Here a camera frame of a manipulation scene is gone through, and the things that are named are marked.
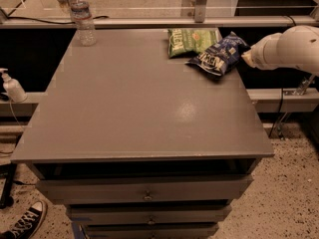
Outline blue chip bag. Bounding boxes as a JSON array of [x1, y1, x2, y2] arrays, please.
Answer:
[[186, 32, 250, 77]]

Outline black stand leg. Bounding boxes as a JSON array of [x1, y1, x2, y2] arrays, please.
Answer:
[[0, 163, 17, 209]]

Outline white pump sanitizer bottle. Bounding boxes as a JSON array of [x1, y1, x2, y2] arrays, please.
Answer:
[[0, 68, 27, 103]]

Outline grey drawer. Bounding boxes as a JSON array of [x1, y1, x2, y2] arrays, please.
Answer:
[[36, 174, 253, 205], [84, 223, 218, 239], [67, 204, 231, 225]]

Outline black cable on ledge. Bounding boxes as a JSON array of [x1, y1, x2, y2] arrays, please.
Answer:
[[0, 7, 111, 26]]

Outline black white sneaker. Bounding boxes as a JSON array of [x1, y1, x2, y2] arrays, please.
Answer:
[[0, 200, 47, 239]]

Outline grey drawer cabinet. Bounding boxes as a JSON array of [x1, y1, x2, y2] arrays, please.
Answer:
[[10, 27, 275, 239]]

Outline middle grey drawer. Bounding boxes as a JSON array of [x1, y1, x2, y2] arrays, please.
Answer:
[[67, 204, 231, 225]]

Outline top grey drawer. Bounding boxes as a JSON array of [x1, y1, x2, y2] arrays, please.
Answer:
[[36, 174, 253, 205]]

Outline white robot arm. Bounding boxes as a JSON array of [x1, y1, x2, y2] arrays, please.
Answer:
[[241, 25, 319, 76]]

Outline bottom grey drawer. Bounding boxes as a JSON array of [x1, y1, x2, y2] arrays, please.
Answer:
[[84, 223, 218, 239]]

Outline grey metal post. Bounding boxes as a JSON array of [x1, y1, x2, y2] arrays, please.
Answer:
[[194, 0, 207, 23]]

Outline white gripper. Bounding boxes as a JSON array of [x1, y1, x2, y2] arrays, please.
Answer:
[[241, 33, 282, 70]]

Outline clear plastic water bottle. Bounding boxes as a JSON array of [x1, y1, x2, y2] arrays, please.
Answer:
[[69, 0, 97, 46]]

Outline green jalapeno chip bag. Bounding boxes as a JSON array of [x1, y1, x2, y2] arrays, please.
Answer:
[[167, 28, 221, 58]]

